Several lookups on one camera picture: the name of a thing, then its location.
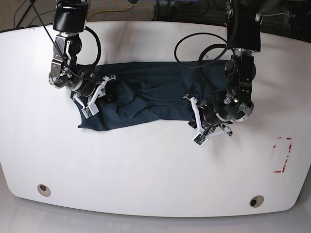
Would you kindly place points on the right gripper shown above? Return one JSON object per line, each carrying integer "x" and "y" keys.
{"x": 88, "y": 88}

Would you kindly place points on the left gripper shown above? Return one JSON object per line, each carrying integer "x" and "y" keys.
{"x": 207, "y": 117}

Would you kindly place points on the red tape rectangle marking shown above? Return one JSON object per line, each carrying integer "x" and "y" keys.
{"x": 281, "y": 151}

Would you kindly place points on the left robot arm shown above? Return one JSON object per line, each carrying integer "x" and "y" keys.
{"x": 233, "y": 101}

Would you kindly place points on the dark teal t-shirt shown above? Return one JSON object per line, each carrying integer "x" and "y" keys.
{"x": 151, "y": 91}

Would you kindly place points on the table cable grommet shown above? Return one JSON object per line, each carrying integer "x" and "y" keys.
{"x": 44, "y": 190}
{"x": 256, "y": 201}

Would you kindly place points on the right table cable grommet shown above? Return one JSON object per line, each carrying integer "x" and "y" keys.
{"x": 256, "y": 201}

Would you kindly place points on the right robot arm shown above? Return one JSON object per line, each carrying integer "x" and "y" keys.
{"x": 70, "y": 21}

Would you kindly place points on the left table cable grommet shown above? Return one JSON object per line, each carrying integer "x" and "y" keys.
{"x": 44, "y": 190}

